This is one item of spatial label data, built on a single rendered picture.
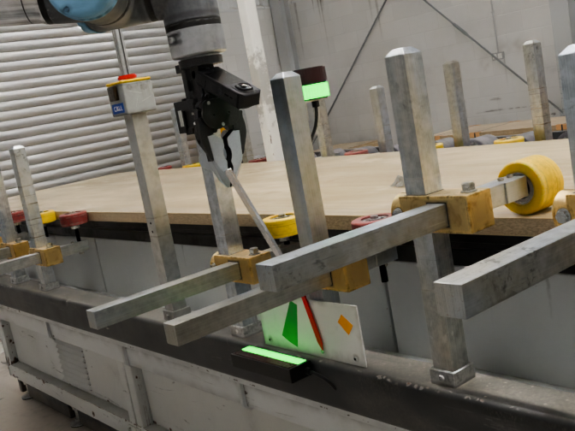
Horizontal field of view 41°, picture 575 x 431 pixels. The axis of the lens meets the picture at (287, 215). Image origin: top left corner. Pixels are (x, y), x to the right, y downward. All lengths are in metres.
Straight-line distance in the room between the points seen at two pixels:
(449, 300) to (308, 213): 0.60
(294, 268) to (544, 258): 0.26
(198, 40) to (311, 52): 10.13
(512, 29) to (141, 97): 7.85
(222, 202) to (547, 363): 0.62
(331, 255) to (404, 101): 0.26
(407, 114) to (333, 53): 10.01
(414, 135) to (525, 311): 0.39
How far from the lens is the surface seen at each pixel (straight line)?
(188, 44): 1.22
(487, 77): 9.49
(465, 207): 0.98
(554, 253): 0.73
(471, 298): 0.64
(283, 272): 0.82
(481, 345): 1.35
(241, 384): 1.58
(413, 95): 1.02
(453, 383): 1.10
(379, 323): 1.50
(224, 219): 1.42
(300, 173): 1.20
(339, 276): 1.18
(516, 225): 1.15
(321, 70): 1.23
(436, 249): 1.05
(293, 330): 1.32
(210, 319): 1.07
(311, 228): 1.22
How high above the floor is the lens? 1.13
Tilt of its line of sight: 9 degrees down
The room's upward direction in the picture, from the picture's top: 10 degrees counter-clockwise
